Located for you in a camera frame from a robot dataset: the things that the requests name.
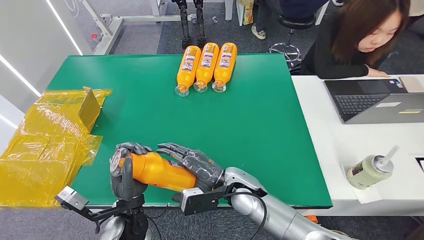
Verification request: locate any yellow plastic wrapped box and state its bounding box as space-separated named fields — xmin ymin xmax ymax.
xmin=0 ymin=86 xmax=113 ymax=210

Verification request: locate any white paper napkin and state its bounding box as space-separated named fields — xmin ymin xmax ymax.
xmin=341 ymin=163 xmax=383 ymax=205

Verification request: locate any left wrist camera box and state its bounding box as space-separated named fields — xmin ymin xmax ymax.
xmin=54 ymin=186 xmax=90 ymax=211

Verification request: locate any person with laptop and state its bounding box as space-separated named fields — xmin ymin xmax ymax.
xmin=299 ymin=0 xmax=412 ymax=80

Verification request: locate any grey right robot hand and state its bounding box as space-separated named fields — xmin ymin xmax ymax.
xmin=156 ymin=142 xmax=226 ymax=194

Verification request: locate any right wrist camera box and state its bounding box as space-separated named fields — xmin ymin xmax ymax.
xmin=172 ymin=187 xmax=229 ymax=217

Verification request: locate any black stool with chrome base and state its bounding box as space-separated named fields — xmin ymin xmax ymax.
xmin=268 ymin=13 xmax=317 ymax=62

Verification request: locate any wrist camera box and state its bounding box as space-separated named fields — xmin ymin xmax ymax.
xmin=172 ymin=187 xmax=229 ymax=217
xmin=54 ymin=186 xmax=90 ymax=211

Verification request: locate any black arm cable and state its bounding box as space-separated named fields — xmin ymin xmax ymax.
xmin=227 ymin=191 xmax=269 ymax=240

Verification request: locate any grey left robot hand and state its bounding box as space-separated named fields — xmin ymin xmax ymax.
xmin=110 ymin=142 xmax=153 ymax=202

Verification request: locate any pale green cup with straw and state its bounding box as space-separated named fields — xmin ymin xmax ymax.
xmin=346 ymin=145 xmax=400 ymax=190

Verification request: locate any green table mat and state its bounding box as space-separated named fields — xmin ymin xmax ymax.
xmin=46 ymin=53 xmax=334 ymax=210

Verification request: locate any white table frame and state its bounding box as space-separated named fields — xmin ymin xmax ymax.
xmin=81 ymin=0 xmax=234 ymax=56

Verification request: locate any grey laptop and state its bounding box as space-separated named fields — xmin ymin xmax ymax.
xmin=323 ymin=78 xmax=424 ymax=125

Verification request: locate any black robot leg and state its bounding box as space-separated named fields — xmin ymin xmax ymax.
xmin=172 ymin=0 xmax=193 ymax=50
xmin=193 ymin=0 xmax=208 ymax=46

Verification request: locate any orange juice bottle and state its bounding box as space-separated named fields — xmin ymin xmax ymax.
xmin=193 ymin=42 xmax=220 ymax=94
xmin=211 ymin=42 xmax=238 ymax=93
xmin=174 ymin=45 xmax=202 ymax=98
xmin=109 ymin=149 xmax=199 ymax=193

